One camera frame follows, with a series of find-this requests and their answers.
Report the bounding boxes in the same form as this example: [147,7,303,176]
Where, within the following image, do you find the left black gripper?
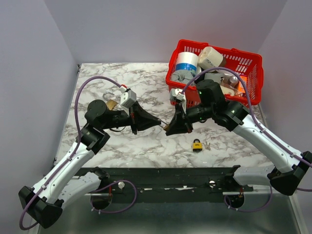
[103,101,163,136]

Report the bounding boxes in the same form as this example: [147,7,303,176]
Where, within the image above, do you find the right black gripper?
[165,102,214,135]

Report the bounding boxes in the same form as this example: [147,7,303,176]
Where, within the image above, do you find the small brass long-shackle padlock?
[160,124,170,132]

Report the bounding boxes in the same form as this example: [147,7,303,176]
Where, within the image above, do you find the yellow padlock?
[192,139,203,152]

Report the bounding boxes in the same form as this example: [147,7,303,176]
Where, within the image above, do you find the silver keys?
[204,142,211,151]

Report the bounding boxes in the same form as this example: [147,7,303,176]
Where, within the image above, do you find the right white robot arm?
[165,79,312,195]

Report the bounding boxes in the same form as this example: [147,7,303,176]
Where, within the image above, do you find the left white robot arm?
[18,99,161,229]

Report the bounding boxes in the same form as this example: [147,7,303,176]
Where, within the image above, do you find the open brass padlock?
[102,92,118,110]

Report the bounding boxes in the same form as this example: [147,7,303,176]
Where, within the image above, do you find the grey cloth bundle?
[171,70,193,84]

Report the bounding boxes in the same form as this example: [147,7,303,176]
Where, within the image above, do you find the beige bottle in basket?
[220,86,235,96]

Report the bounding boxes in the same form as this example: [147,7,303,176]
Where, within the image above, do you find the white tape roll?
[175,52,202,77]

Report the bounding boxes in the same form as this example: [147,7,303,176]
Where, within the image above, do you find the metal can in basket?
[229,76,239,86]

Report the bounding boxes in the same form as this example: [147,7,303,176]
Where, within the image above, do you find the orange small box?
[238,75,247,94]

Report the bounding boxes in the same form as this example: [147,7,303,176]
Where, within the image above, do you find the beige foam roll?
[198,46,226,71]

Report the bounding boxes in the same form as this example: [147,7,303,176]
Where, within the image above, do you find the red plastic basket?
[166,39,264,105]

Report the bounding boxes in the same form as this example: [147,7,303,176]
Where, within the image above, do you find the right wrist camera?
[169,89,187,114]

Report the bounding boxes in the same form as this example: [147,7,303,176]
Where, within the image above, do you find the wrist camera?
[169,89,187,114]
[119,85,137,109]

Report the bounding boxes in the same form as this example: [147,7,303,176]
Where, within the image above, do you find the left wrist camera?
[119,85,137,109]

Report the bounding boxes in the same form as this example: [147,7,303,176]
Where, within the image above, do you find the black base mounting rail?
[48,159,259,204]

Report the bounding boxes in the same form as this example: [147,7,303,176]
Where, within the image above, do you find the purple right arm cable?
[180,67,312,212]

